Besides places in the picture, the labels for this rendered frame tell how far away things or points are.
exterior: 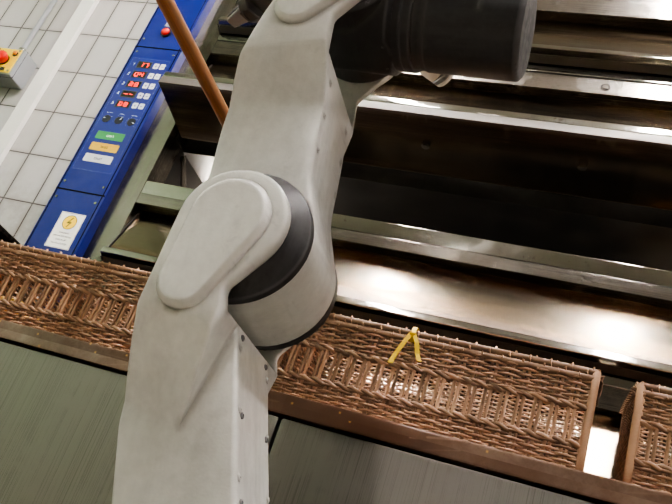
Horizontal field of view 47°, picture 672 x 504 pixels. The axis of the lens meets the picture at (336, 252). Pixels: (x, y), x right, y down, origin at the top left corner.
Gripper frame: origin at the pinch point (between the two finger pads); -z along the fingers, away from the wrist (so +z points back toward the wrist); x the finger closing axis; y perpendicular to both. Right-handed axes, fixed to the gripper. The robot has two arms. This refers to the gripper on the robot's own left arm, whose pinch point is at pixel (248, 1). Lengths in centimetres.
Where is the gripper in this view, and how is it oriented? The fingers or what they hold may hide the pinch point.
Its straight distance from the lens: 153.5
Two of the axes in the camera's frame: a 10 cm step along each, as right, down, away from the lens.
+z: 6.4, -1.4, -7.6
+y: 7.0, 5.0, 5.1
